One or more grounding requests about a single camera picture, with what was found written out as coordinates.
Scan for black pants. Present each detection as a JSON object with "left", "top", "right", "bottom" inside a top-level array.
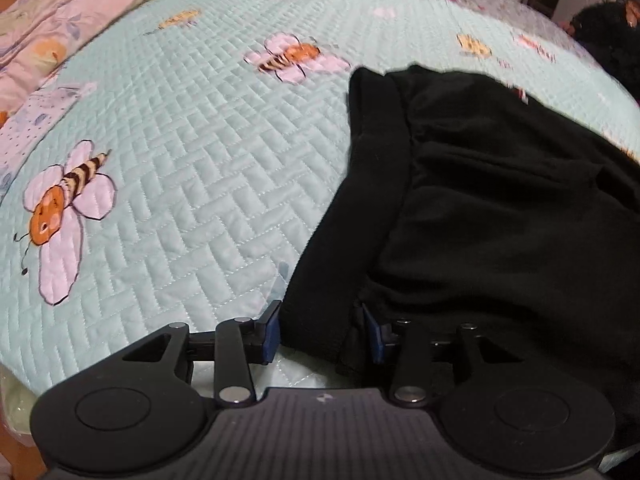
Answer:
[{"left": 277, "top": 64, "right": 640, "bottom": 456}]

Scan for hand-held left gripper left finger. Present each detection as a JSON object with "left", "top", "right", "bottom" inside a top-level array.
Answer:
[{"left": 121, "top": 300, "right": 284, "bottom": 409}]

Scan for pink floral duvet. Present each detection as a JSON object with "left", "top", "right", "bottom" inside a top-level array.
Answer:
[{"left": 0, "top": 0, "right": 227, "bottom": 117}]

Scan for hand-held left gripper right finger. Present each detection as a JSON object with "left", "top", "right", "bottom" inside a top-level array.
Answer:
[{"left": 352, "top": 303, "right": 522, "bottom": 409}]

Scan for bee print quilted bedspread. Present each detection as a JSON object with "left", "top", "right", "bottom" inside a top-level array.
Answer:
[{"left": 0, "top": 0, "right": 640, "bottom": 401}]

